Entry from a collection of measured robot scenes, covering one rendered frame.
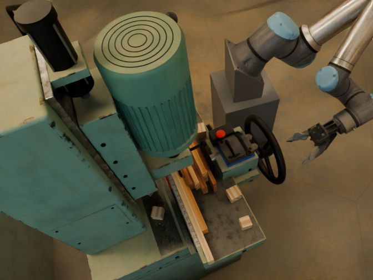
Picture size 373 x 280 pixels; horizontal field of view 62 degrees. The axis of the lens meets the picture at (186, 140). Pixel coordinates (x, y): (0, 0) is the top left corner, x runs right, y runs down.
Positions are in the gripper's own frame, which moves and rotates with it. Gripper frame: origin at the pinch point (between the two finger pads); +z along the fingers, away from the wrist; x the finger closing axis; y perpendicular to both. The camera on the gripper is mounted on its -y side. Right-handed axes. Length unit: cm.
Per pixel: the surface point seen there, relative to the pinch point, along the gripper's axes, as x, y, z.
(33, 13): -1, 109, 27
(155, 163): 0, 55, 39
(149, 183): 5, 56, 43
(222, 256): 29, 36, 37
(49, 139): 10, 97, 39
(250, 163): 6.8, 32.9, 16.5
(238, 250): 30, 34, 32
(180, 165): 2, 49, 34
